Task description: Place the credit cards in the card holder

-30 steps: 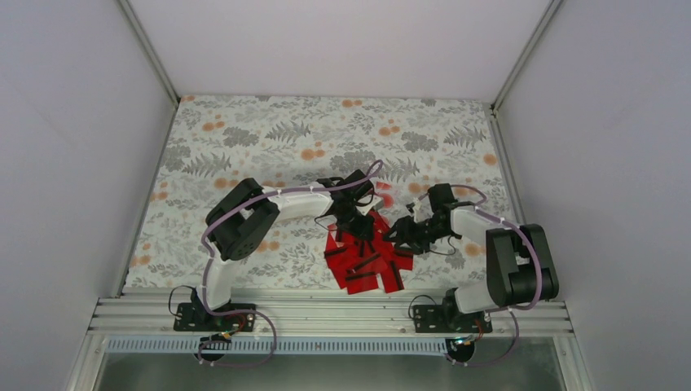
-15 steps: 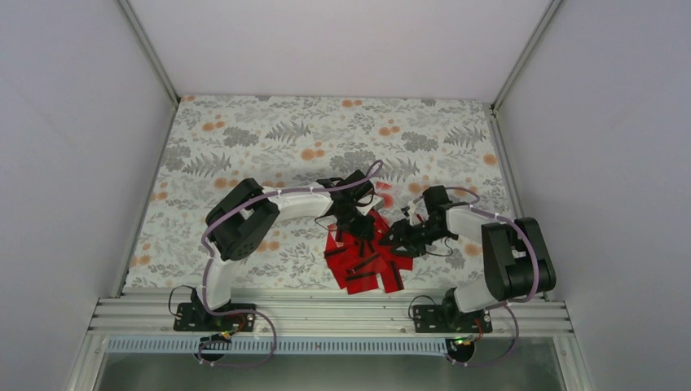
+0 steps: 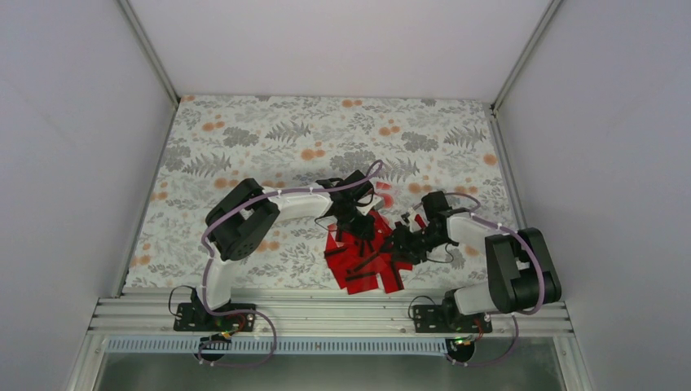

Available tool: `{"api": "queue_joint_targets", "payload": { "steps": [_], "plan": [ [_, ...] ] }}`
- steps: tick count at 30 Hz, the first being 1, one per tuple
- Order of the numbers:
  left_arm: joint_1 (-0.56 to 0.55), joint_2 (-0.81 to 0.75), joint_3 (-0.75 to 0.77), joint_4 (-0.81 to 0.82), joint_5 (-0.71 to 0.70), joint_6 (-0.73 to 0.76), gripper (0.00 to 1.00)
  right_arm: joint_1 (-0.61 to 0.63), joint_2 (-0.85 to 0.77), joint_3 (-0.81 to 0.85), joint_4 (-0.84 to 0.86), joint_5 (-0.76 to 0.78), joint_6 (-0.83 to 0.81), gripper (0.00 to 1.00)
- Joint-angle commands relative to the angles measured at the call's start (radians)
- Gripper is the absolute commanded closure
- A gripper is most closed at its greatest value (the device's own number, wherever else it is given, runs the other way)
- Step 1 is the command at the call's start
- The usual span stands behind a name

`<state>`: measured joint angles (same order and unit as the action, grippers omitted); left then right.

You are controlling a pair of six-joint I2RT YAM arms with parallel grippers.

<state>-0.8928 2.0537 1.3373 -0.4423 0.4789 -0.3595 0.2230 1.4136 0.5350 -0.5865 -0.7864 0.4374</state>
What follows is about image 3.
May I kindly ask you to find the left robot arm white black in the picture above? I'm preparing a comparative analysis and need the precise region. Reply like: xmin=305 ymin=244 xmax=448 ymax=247
xmin=191 ymin=161 xmax=380 ymax=330

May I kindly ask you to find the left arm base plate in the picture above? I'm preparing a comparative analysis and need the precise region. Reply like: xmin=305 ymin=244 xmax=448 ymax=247
xmin=173 ymin=303 xmax=256 ymax=333

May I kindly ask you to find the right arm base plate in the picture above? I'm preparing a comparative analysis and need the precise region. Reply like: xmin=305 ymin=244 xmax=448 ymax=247
xmin=409 ymin=305 xmax=493 ymax=334

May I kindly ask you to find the red card left pile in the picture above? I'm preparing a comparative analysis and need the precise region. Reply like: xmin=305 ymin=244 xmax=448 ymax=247
xmin=323 ymin=242 xmax=358 ymax=278

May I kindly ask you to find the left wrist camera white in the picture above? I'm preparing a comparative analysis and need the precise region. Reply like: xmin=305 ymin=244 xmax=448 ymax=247
xmin=357 ymin=192 xmax=384 ymax=214

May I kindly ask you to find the floral patterned table mat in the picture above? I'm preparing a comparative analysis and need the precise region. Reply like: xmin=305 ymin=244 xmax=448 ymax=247
xmin=125 ymin=95 xmax=517 ymax=288

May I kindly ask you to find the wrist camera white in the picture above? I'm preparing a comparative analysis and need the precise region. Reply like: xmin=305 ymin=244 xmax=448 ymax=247
xmin=357 ymin=192 xmax=384 ymax=214
xmin=401 ymin=209 xmax=427 ymax=232

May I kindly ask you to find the red card centre pile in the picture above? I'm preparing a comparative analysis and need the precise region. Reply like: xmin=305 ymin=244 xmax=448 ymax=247
xmin=325 ymin=211 xmax=393 ymax=295

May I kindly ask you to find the aluminium rail frame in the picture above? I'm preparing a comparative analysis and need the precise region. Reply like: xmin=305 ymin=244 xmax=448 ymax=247
xmin=89 ymin=286 xmax=574 ymax=338

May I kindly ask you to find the red card lower right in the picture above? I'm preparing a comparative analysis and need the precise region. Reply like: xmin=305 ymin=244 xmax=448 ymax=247
xmin=379 ymin=262 xmax=413 ymax=294

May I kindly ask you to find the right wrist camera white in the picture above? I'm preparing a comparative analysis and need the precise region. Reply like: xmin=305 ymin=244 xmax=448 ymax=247
xmin=401 ymin=209 xmax=427 ymax=232

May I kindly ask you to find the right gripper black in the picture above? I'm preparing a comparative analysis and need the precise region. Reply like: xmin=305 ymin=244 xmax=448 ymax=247
xmin=379 ymin=225 xmax=447 ymax=266

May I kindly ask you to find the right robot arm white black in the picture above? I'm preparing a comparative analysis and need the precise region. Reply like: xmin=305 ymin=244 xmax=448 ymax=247
xmin=381 ymin=191 xmax=562 ymax=332

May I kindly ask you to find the red card pile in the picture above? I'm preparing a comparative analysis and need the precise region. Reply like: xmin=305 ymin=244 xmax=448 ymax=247
xmin=325 ymin=211 xmax=393 ymax=295
xmin=323 ymin=242 xmax=358 ymax=278

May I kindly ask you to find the clear card red dot right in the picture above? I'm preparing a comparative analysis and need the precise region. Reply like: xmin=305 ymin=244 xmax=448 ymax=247
xmin=376 ymin=182 xmax=396 ymax=209

